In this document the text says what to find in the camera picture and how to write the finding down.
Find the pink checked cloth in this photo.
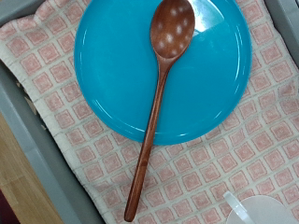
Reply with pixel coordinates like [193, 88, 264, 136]
[0, 0, 299, 224]

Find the red-handled utensil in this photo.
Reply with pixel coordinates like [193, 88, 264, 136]
[123, 0, 196, 223]

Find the blue round plate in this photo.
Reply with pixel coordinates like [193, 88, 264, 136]
[73, 0, 252, 147]

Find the white mug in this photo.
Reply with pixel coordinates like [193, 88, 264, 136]
[222, 190, 299, 224]

